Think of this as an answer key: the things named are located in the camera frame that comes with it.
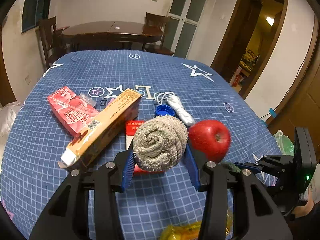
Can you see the brown wooden door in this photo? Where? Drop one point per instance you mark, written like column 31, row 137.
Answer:
column 302, row 109

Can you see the red apple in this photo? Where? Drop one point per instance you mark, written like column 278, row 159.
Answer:
column 210, row 137

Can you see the blue tape strip upper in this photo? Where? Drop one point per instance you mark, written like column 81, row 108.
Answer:
column 272, row 113

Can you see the green cloth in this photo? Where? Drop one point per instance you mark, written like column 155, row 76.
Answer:
column 230, row 166

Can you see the red tissue pack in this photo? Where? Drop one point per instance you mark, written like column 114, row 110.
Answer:
column 71, row 110

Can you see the dark wooden dining table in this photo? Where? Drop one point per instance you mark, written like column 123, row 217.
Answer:
column 101, row 33

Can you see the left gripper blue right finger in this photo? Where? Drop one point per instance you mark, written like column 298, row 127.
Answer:
column 192, row 168

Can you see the blue bottle cap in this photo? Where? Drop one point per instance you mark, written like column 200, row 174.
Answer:
column 163, row 110

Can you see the yellow plastic wrapper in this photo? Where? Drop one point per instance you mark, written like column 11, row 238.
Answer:
column 191, row 231

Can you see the glass panel door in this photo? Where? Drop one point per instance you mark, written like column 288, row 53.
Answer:
column 184, row 19

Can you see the green lined trash bin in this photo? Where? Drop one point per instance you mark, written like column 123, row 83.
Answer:
column 284, row 143

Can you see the grey towel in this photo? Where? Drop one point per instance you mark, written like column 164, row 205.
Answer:
column 159, row 143

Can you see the wooden chair at left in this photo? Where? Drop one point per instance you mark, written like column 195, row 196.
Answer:
column 51, row 38

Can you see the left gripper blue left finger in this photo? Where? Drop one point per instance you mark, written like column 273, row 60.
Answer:
column 128, row 167

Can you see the wooden chair by door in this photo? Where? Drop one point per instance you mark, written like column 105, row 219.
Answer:
column 157, row 24

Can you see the yellow toothpaste box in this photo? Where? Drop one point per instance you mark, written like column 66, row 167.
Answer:
column 100, row 131

